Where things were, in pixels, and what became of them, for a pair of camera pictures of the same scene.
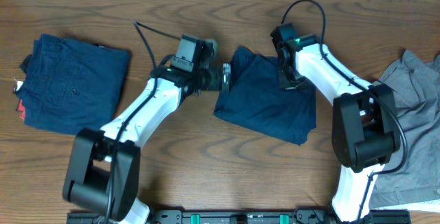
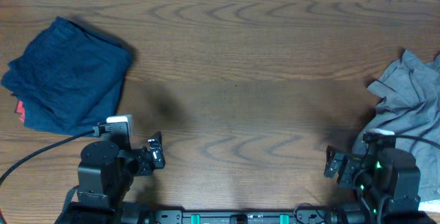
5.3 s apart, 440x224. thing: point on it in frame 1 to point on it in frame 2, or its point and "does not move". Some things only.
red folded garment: [21, 108] does not move
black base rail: [247, 216] does not move
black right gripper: [284, 82] to [335, 160]
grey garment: [414, 176] does not move
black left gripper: [213, 78] to [148, 157]
